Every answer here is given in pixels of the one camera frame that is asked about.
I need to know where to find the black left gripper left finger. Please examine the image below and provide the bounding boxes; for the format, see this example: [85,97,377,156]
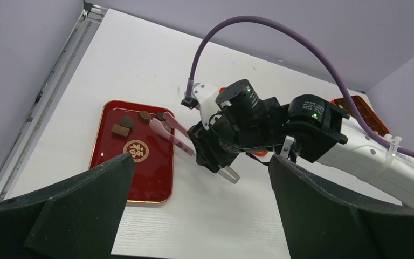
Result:
[0,154,135,258]

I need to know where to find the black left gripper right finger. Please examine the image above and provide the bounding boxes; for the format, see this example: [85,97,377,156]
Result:
[268,155,414,258]

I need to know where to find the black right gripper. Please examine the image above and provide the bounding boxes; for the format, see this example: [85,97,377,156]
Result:
[188,79,287,173]

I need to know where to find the pink silicone tongs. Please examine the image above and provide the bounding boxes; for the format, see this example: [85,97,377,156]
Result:
[148,111,240,185]

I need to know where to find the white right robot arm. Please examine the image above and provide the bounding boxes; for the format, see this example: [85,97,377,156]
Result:
[186,79,414,208]

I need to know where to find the brown smooth oval chocolate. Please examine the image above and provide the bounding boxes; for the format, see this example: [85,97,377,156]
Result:
[161,121,172,133]

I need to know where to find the dark ridged leaf chocolate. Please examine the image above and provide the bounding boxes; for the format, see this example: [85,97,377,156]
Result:
[155,112,165,121]

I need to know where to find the brown cube chocolate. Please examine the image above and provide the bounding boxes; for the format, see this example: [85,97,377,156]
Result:
[111,124,130,138]

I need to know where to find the brown oval ridged chocolate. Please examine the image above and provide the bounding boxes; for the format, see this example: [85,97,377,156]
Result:
[139,111,153,122]

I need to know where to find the red chocolate tray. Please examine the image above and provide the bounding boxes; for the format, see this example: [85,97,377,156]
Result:
[89,100,174,203]

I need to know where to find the grey teardrop chocolate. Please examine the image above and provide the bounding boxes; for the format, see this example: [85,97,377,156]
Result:
[119,115,134,129]

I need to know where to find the orange compartment chocolate box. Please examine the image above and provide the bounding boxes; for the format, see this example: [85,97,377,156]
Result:
[331,95,390,137]

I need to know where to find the orange box lid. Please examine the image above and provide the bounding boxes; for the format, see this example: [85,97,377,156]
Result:
[216,84,266,150]

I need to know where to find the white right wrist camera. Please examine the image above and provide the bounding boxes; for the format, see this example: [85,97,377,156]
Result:
[181,83,221,130]

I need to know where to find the aluminium table edge rail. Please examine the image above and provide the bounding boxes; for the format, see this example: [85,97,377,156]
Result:
[0,1,107,195]

